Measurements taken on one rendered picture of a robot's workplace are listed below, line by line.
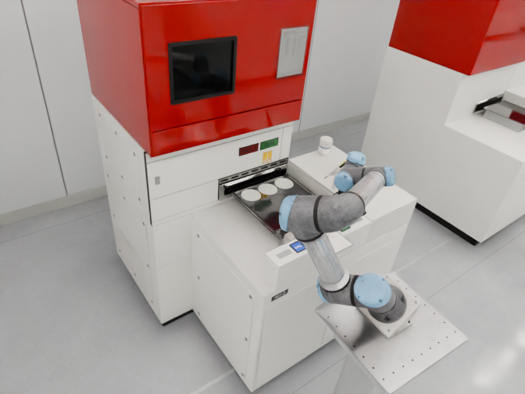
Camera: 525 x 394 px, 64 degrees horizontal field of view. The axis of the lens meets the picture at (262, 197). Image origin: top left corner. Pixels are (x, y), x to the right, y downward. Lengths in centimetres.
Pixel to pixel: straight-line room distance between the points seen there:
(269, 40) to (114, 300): 184
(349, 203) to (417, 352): 71
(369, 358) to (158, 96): 125
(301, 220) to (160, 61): 79
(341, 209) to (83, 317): 196
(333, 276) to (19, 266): 230
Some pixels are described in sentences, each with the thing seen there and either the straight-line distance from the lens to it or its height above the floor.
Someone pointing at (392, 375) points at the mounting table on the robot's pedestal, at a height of 82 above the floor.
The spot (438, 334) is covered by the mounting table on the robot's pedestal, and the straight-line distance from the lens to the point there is 184.
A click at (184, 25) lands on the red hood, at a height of 174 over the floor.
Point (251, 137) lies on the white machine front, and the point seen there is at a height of 116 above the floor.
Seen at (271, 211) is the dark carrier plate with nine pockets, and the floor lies 90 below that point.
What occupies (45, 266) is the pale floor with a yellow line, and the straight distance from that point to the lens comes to 319.
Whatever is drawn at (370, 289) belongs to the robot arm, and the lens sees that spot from 154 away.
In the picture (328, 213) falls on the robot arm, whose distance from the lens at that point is 123.
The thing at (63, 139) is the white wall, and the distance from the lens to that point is 338.
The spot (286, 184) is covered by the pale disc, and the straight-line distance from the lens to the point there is 224.
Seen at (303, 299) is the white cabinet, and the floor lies 65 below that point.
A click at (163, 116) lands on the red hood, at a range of 172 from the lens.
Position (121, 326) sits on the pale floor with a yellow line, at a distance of 272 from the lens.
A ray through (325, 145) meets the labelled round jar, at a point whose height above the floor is 103.
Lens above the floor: 214
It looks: 36 degrees down
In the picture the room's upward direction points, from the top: 6 degrees clockwise
